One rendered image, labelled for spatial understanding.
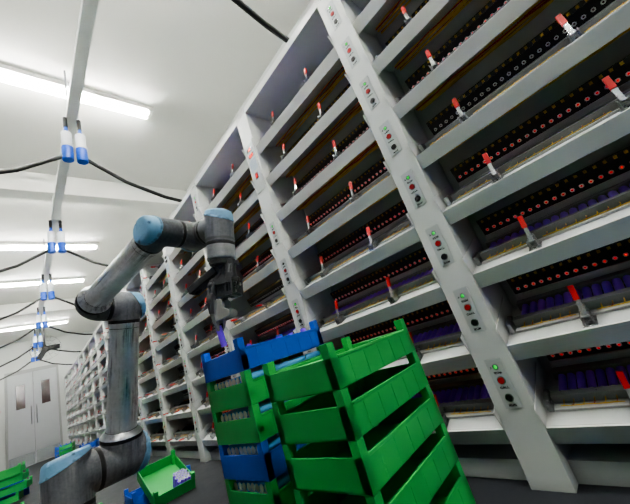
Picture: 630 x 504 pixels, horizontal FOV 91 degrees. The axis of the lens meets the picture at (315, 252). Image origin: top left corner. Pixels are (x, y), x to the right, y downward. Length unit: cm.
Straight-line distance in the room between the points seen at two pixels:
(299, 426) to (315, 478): 9
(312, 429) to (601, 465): 68
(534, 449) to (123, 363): 141
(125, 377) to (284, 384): 98
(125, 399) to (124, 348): 20
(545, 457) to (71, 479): 146
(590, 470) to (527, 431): 13
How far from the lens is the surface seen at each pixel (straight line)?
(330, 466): 65
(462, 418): 113
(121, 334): 153
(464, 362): 102
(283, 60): 169
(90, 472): 158
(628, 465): 105
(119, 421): 159
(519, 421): 102
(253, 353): 84
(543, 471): 106
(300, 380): 64
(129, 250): 113
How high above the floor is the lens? 48
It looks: 17 degrees up
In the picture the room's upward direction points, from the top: 18 degrees counter-clockwise
